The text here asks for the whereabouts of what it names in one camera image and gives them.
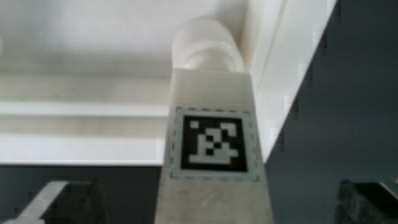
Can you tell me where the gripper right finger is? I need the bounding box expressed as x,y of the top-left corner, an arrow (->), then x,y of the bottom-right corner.
336,180 -> 398,224

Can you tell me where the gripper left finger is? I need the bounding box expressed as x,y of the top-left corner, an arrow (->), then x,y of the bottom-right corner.
11,181 -> 110,224

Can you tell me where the white table leg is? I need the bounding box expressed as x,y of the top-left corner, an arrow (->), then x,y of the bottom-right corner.
154,19 -> 273,224

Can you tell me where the white square tabletop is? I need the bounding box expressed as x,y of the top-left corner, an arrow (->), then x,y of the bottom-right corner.
0,0 -> 286,167

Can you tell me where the white L-shaped fence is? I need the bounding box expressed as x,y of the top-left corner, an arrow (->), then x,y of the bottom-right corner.
250,0 -> 337,159

